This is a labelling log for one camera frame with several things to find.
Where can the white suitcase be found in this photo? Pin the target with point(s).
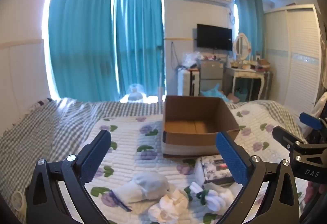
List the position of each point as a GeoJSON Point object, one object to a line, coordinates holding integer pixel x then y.
{"type": "Point", "coordinates": [187, 83]}

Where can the white louvred wardrobe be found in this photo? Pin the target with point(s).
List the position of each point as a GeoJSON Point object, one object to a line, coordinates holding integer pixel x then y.
{"type": "Point", "coordinates": [299, 60]}

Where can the white oval mirror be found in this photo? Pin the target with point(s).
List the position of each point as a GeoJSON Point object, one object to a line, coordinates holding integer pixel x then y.
{"type": "Point", "coordinates": [242, 46]}

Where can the cream cloth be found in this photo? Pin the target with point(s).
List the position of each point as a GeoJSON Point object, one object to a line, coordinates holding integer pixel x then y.
{"type": "Point", "coordinates": [170, 206]}

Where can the blue plastic bag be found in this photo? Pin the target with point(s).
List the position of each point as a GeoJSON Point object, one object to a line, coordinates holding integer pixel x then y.
{"type": "Point", "coordinates": [213, 92]}

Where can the white and green soft toy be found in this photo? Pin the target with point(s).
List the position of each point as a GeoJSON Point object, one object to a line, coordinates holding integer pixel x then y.
{"type": "Point", "coordinates": [212, 197]}

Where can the white dressing table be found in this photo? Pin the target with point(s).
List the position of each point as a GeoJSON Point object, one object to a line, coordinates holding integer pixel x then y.
{"type": "Point", "coordinates": [242, 74]}

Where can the silver mini fridge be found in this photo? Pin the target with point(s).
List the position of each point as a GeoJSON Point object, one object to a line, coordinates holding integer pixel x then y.
{"type": "Point", "coordinates": [211, 73]}

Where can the short teal curtain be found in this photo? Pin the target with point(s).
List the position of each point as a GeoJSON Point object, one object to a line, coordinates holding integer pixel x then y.
{"type": "Point", "coordinates": [249, 27]}

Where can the white floor fan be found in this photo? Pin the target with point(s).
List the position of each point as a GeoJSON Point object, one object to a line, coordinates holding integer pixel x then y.
{"type": "Point", "coordinates": [135, 93]}

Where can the floral tissue pack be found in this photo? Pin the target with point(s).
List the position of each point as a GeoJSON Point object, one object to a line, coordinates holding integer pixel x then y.
{"type": "Point", "coordinates": [213, 169]}

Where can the small cardboard box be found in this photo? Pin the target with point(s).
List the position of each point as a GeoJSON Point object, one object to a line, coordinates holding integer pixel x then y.
{"type": "Point", "coordinates": [233, 97]}

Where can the black wall television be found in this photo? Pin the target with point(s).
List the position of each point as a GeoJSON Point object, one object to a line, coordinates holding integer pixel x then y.
{"type": "Point", "coordinates": [214, 37]}

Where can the person's right hand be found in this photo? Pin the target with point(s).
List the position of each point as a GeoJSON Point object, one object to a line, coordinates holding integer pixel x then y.
{"type": "Point", "coordinates": [313, 193]}

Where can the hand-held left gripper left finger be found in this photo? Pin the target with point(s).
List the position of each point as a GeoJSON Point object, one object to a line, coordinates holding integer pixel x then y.
{"type": "Point", "coordinates": [93, 157]}

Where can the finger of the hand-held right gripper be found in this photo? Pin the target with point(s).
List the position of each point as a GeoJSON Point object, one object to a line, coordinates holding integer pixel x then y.
{"type": "Point", "coordinates": [284, 137]}
{"type": "Point", "coordinates": [310, 120]}

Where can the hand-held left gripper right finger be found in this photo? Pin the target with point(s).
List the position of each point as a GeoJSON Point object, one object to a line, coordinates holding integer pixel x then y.
{"type": "Point", "coordinates": [233, 160]}

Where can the brown cardboard box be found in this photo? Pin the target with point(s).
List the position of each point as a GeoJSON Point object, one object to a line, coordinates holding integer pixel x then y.
{"type": "Point", "coordinates": [194, 142]}

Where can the clear tape roll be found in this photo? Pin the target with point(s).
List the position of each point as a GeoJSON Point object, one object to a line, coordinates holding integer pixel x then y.
{"type": "Point", "coordinates": [18, 199]}

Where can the light grey sock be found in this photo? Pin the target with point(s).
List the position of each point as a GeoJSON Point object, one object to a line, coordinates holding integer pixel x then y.
{"type": "Point", "coordinates": [145, 185]}

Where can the clear plastic bags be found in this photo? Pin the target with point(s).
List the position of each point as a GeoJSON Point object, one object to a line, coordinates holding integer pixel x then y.
{"type": "Point", "coordinates": [190, 59]}

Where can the floral white quilt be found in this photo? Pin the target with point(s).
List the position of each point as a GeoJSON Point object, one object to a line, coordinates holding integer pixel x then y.
{"type": "Point", "coordinates": [138, 137]}

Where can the wide teal curtain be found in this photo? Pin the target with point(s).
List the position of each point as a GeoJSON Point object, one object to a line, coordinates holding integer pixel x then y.
{"type": "Point", "coordinates": [81, 34]}

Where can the narrow teal curtain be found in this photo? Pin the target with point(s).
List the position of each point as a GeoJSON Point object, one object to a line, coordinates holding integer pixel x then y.
{"type": "Point", "coordinates": [139, 40]}

